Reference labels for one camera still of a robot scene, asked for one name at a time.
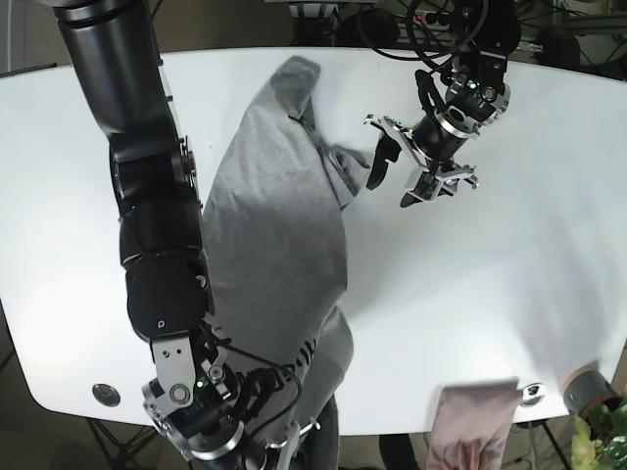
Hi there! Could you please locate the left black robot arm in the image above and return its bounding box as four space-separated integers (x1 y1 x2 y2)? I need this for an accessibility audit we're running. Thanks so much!
365 1 521 208

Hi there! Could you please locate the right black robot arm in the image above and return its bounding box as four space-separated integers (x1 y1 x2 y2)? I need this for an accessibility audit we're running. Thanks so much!
52 1 301 469

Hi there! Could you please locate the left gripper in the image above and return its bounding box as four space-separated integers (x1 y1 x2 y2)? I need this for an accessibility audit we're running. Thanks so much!
363 69 510 208

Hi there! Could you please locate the light grey T-shirt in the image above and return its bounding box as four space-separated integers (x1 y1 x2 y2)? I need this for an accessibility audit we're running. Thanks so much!
196 55 378 470

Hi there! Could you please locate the green plant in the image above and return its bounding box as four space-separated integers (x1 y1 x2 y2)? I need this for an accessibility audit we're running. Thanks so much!
571 396 626 470

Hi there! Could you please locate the left metal table grommet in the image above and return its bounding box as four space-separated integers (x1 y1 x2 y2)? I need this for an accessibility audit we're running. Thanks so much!
92 383 121 407

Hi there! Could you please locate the pink T-shirt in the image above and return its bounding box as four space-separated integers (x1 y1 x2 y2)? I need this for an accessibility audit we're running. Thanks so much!
427 379 522 469

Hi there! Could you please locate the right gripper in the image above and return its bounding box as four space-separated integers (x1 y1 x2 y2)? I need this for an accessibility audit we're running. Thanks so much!
142 338 305 469

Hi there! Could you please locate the right metal table grommet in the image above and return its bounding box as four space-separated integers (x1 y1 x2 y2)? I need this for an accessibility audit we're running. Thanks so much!
519 383 547 408

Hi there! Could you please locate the grey plant pot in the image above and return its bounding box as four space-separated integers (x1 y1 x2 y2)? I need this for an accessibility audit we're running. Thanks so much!
560 362 621 418

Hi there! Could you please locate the metal table grommet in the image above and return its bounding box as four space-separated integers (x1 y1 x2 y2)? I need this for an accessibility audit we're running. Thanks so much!
92 383 121 407
519 383 547 408

